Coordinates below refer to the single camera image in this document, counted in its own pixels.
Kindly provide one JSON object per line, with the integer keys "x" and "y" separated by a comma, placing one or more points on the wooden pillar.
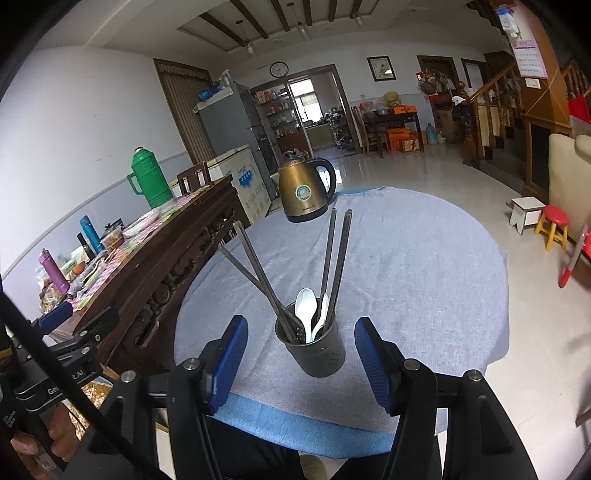
{"x": 549, "y": 92}

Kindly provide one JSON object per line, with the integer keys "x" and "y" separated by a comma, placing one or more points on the purple bottle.
{"x": 55, "y": 272}

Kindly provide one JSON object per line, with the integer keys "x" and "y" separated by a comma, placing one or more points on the pendant ceiling lamp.
{"x": 358, "y": 16}
{"x": 249, "y": 46}
{"x": 302, "y": 28}

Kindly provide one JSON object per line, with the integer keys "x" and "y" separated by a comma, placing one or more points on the dark wooden side table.
{"x": 392, "y": 121}

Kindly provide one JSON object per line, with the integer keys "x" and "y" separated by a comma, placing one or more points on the metal chopstick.
{"x": 341, "y": 249}
{"x": 251, "y": 258}
{"x": 244, "y": 274}
{"x": 328, "y": 249}

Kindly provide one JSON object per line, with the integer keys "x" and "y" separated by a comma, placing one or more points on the dark metal utensil holder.
{"x": 318, "y": 355}

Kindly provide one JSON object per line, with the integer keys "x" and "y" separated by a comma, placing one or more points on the orange cardboard boxes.
{"x": 406, "y": 141}

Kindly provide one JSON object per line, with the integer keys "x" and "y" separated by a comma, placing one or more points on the brown wooden door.
{"x": 184, "y": 110}

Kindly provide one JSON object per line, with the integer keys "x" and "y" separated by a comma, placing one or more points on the wooden staircase railing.
{"x": 489, "y": 110}

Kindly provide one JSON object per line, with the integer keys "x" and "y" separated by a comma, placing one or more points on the white chest freezer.
{"x": 247, "y": 180}

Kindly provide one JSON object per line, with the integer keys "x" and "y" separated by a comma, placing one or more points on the carved wooden sideboard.
{"x": 161, "y": 277}

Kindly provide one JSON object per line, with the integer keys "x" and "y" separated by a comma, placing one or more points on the white plastic spoon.
{"x": 322, "y": 316}
{"x": 305, "y": 307}

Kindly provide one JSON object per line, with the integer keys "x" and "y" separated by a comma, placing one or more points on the patterned sideboard cover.
{"x": 138, "y": 235}

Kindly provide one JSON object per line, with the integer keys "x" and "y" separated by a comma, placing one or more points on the small white wooden stool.
{"x": 526, "y": 207}

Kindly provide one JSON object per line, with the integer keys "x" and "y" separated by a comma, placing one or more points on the red and yellow stool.
{"x": 553, "y": 219}

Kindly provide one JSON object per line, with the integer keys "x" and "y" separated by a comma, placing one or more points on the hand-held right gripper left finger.
{"x": 226, "y": 364}

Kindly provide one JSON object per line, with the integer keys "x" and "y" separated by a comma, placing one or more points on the green thermos flask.
{"x": 150, "y": 177}

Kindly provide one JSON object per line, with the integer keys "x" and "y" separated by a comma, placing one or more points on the wooden chair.
{"x": 194, "y": 177}

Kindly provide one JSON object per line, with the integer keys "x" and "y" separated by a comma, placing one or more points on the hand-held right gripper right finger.
{"x": 375, "y": 364}

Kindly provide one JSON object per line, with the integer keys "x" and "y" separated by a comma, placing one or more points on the beige armchair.
{"x": 570, "y": 180}

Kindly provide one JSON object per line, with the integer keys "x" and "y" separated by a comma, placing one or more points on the red plastic child chair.
{"x": 575, "y": 258}

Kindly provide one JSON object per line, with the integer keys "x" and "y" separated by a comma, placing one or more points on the blue bottle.
{"x": 91, "y": 233}

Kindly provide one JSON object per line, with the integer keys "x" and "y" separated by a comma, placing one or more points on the person's left hand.
{"x": 62, "y": 438}

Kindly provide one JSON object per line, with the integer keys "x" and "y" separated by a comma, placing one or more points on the blue water jug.
{"x": 431, "y": 134}

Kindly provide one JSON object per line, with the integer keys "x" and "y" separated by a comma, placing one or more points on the person's dark pants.
{"x": 258, "y": 457}

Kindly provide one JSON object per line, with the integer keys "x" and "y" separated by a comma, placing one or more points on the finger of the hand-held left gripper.
{"x": 99, "y": 325}
{"x": 55, "y": 316}

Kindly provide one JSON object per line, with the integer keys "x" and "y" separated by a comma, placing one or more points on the bronze electric kettle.
{"x": 302, "y": 191}

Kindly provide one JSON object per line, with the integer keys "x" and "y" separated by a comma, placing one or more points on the round wall clock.
{"x": 279, "y": 69}

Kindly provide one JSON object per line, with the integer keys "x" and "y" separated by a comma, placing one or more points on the grey refrigerator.
{"x": 231, "y": 120}

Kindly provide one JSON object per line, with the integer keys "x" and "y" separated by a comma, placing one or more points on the framed wall picture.
{"x": 381, "y": 69}

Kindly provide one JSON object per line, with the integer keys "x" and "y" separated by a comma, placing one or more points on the pink wall calendar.
{"x": 531, "y": 57}

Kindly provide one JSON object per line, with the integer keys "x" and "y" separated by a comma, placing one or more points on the light blue tablecloth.
{"x": 415, "y": 277}

